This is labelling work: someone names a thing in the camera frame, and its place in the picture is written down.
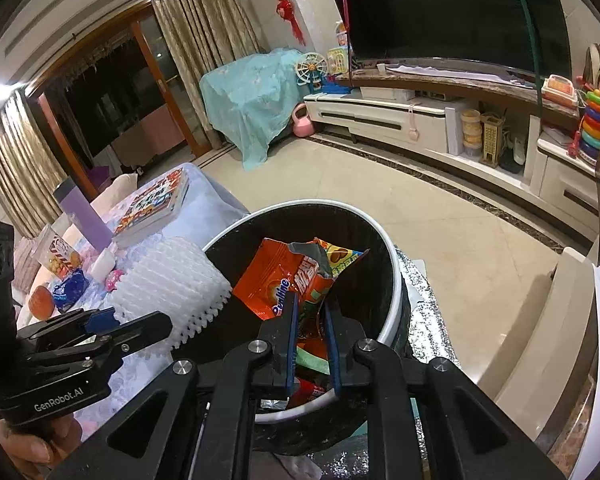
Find wooden slotted box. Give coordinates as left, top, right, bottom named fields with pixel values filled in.
left=480, top=112, right=506, bottom=167

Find ring stacker toy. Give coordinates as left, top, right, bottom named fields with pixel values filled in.
left=579, top=89, right=600, bottom=150

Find white set-top box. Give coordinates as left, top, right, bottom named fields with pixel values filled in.
left=360, top=86, right=416, bottom=101

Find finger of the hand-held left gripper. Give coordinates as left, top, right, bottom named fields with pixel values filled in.
left=17, top=306, right=118, bottom=343
left=27, top=311, right=173, bottom=367

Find purple bottle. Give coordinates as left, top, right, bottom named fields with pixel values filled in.
left=52, top=176, right=115, bottom=252

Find pastel toy board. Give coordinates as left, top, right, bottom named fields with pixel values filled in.
left=326, top=47, right=353, bottom=77

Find red snack wrapper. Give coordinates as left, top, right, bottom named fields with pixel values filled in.
left=287, top=377, right=333, bottom=408

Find stacked cream containers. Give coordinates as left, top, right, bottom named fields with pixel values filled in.
left=460, top=109, right=482, bottom=158

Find red apple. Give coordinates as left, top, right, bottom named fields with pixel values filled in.
left=28, top=285, right=61, bottom=321

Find beige curtain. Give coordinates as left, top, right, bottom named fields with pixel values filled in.
left=147, top=0, right=263, bottom=81
left=0, top=90, right=68, bottom=238

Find colourful picture book stack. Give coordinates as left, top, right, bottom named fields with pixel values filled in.
left=112, top=166, right=191, bottom=250

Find clear jar of yellow snacks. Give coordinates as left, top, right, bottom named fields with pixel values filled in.
left=32, top=225, right=83, bottom=281

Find black television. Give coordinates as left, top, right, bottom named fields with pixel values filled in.
left=321, top=0, right=573, bottom=81

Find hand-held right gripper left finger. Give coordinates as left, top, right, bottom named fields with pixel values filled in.
left=45, top=292, right=301, bottom=480

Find white foam net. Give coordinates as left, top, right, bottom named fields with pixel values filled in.
left=114, top=236, right=233, bottom=351

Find blue snack wrapper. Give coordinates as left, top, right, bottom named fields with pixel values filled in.
left=47, top=269, right=90, bottom=311

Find white television cabinet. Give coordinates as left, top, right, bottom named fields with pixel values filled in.
left=302, top=67, right=600, bottom=233

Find blue toy base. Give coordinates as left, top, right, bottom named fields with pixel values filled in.
left=320, top=77, right=353, bottom=96

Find white trash bin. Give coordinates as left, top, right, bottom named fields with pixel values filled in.
left=200, top=199, right=406, bottom=426

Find green carton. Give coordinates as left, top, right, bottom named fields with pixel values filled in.
left=294, top=347, right=332, bottom=375

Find orange toy phone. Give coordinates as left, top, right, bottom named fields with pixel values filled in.
left=540, top=74, right=578, bottom=110

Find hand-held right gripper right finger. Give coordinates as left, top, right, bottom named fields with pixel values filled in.
left=322, top=305, right=566, bottom=480

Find cream stool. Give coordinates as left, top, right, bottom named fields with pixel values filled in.
left=495, top=247, right=600, bottom=411

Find pink kettlebell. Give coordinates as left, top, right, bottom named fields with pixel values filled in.
left=291, top=102, right=317, bottom=139

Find wooden glass sliding door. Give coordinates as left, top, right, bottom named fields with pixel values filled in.
left=27, top=0, right=213, bottom=171

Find ferris wheel toy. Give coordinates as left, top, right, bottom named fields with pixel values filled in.
left=294, top=51, right=328, bottom=93

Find teal covered armchair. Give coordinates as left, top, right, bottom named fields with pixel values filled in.
left=200, top=48, right=311, bottom=171

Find orange snack bag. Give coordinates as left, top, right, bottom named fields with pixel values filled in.
left=232, top=237, right=371, bottom=321

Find person's left hand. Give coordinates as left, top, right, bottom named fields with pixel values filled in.
left=0, top=410, right=84, bottom=480

